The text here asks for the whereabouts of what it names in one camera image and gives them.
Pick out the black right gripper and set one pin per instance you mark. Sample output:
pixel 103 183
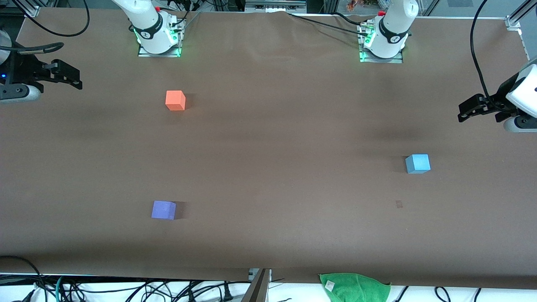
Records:
pixel 22 69

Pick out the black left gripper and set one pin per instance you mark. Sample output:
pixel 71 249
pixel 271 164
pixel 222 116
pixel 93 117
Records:
pixel 495 102

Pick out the light blue foam block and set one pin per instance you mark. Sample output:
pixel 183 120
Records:
pixel 417 164

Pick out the orange foam block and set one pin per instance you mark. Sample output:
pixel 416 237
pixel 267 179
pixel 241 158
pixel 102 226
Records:
pixel 175 100

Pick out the purple foam block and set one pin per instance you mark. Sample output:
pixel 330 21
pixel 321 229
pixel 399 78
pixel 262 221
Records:
pixel 163 210

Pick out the green microfibre cloth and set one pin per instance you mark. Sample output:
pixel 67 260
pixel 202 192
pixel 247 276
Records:
pixel 356 289

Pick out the grey electronics box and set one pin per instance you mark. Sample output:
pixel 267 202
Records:
pixel 275 6

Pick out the brown table cover sheet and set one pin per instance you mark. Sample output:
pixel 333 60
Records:
pixel 268 209

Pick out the black power plug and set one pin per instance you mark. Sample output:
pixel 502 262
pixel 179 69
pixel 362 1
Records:
pixel 228 292

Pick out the grey aluminium profile bar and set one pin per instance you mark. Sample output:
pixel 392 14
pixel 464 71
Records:
pixel 256 289

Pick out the aluminium frame corner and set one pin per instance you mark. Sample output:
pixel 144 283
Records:
pixel 515 22
pixel 29 9

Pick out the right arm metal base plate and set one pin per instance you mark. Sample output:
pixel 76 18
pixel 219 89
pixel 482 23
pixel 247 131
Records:
pixel 178 46

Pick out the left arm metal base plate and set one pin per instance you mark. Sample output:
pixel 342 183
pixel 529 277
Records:
pixel 364 56

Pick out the white bracket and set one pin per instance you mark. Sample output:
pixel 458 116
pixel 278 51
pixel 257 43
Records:
pixel 253 274

